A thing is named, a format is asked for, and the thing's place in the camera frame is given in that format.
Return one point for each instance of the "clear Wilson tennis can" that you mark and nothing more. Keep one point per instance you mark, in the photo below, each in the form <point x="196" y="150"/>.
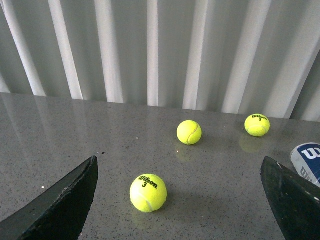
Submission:
<point x="306" y="161"/>

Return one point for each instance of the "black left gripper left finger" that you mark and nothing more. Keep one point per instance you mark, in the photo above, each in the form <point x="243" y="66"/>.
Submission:
<point x="60" y="212"/>

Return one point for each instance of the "wilson tennis ball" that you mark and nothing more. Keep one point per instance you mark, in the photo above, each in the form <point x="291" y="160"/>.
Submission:
<point x="257" y="125"/>
<point x="148" y="193"/>

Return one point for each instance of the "plain middle tennis ball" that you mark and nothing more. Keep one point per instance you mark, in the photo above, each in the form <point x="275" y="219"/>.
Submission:
<point x="189" y="132"/>

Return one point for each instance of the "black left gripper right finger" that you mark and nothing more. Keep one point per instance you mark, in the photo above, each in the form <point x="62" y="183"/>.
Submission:
<point x="294" y="201"/>

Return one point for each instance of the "white pleated curtain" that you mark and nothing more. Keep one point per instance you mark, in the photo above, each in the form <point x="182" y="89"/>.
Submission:
<point x="228" y="56"/>

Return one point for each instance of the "far Wilson tennis ball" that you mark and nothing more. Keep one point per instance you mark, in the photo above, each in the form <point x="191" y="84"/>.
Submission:
<point x="257" y="125"/>

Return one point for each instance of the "near Wilson tennis ball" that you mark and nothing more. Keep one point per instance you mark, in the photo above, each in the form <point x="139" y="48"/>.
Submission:
<point x="148" y="193"/>

